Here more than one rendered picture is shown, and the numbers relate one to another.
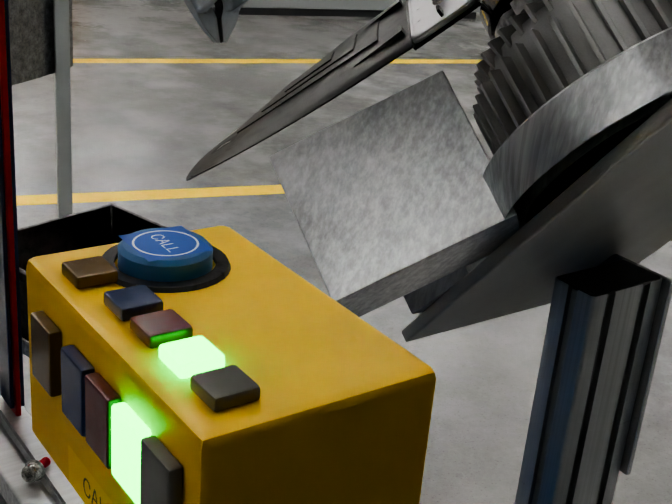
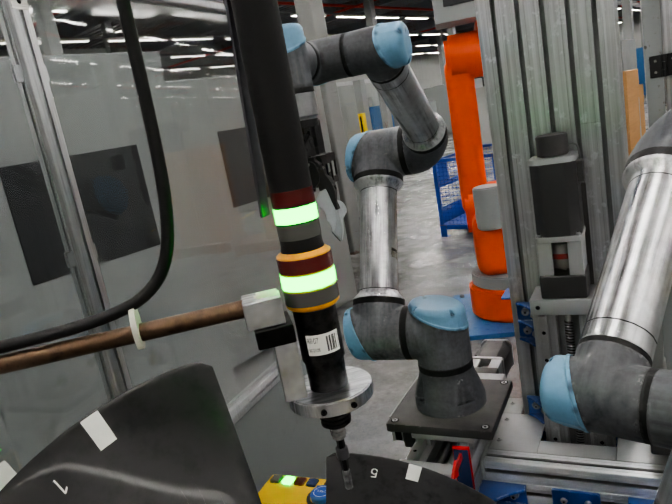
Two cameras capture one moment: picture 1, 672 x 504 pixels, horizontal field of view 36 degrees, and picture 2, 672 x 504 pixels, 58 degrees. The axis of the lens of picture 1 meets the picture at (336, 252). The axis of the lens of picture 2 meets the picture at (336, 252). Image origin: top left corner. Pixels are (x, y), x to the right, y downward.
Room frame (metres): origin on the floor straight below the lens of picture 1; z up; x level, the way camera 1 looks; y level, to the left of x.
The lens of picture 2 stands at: (1.24, -0.25, 1.68)
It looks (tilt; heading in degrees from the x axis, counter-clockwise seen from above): 12 degrees down; 153
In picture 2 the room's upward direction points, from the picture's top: 10 degrees counter-clockwise
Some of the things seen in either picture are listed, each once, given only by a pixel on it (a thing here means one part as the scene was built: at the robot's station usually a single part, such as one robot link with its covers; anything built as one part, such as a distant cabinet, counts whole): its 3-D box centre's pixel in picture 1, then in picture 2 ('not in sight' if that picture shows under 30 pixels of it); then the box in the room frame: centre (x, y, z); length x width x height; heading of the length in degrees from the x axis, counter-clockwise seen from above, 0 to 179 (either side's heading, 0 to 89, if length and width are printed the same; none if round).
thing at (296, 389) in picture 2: not in sight; (309, 345); (0.82, -0.07, 1.50); 0.09 x 0.07 x 0.10; 72
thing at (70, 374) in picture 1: (77, 390); not in sight; (0.34, 0.09, 1.04); 0.02 x 0.01 x 0.03; 37
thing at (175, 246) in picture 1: (165, 257); (322, 495); (0.40, 0.07, 1.08); 0.04 x 0.04 x 0.02
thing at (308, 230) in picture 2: not in sight; (298, 229); (0.82, -0.06, 1.60); 0.03 x 0.03 x 0.01
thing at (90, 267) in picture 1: (89, 272); not in sight; (0.38, 0.10, 1.08); 0.02 x 0.02 x 0.01; 37
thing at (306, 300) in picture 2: not in sight; (311, 291); (0.82, -0.06, 1.55); 0.04 x 0.04 x 0.01
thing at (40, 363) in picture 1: (46, 353); not in sight; (0.37, 0.11, 1.04); 0.02 x 0.01 x 0.03; 37
